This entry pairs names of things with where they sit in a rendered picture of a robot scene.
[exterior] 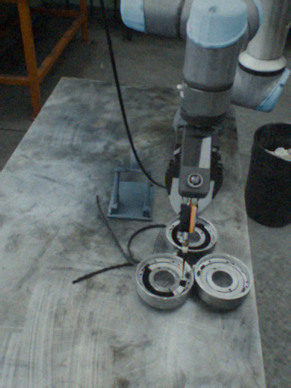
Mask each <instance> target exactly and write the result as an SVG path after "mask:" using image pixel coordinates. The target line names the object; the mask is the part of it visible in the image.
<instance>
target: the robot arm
mask: <svg viewBox="0 0 291 388"><path fill-rule="evenodd" d="M120 11H121V15H122V19H123V22H124V23H125V24H126V25H127V27H129V28H131V29H135V30H138V31H142V32H144V33H154V34H158V35H162V36H169V37H173V38H177V39H182V40H186V47H185V55H184V62H183V77H182V85H177V91H181V93H180V107H179V108H178V110H177V113H176V115H175V117H174V130H175V131H176V137H175V143H174V160H169V165H168V166H167V169H165V173H164V183H165V186H166V187H167V191H168V195H169V198H170V201H171V204H172V207H173V209H174V210H175V212H176V213H177V214H180V213H181V211H182V210H181V209H182V205H181V204H182V203H183V198H191V199H197V203H196V216H198V215H200V214H201V213H202V212H203V211H204V210H205V209H206V208H207V207H208V206H209V205H210V203H211V201H212V200H213V199H214V197H215V196H216V194H217V192H218V190H219V189H220V187H221V185H222V182H223V174H222V170H223V164H218V163H217V161H219V160H221V155H220V154H219V153H218V149H219V148H220V145H219V139H218V137H220V136H221V135H222V134H223V131H224V127H225V118H226V114H227V111H228V110H229V107H230V105H235V106H238V107H241V108H247V109H251V110H254V111H261V112H265V113H268V112H272V111H273V110H274V107H275V105H276V103H277V100H278V99H279V97H280V94H281V92H282V90H283V86H284V84H285V82H286V80H287V79H288V77H289V74H290V70H288V69H287V68H286V59H285V57H284V56H283V55H282V53H283V50H284V46H285V43H286V38H287V34H288V31H289V25H290V21H291V0H121V4H120ZM247 44H248V47H247V49H246V50H245V51H244V52H242V51H243V49H244V48H245V47H246V46H247ZM241 52H242V53H241ZM240 53H241V54H240Z"/></svg>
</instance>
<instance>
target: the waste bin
mask: <svg viewBox="0 0 291 388"><path fill-rule="evenodd" d="M278 148H283V149H284V150H289V149H291V123H284V122H274V123H268V124H264V125H261V126H260V127H259V128H258V129H257V130H256V131H255V134H254V141H253V145H252V148H251V155H250V162H249V171H248V176H247V180H246V188H245V192H244V199H245V207H246V213H247V215H248V216H249V217H250V218H251V219H254V220H255V221H257V222H259V223H261V224H265V226H269V227H283V226H286V225H288V224H291V160H289V159H285V158H281V157H279V156H276V155H273V154H271V153H270V152H275V150H277V149H278ZM265 149H266V150H265ZM268 151H269V152H268Z"/></svg>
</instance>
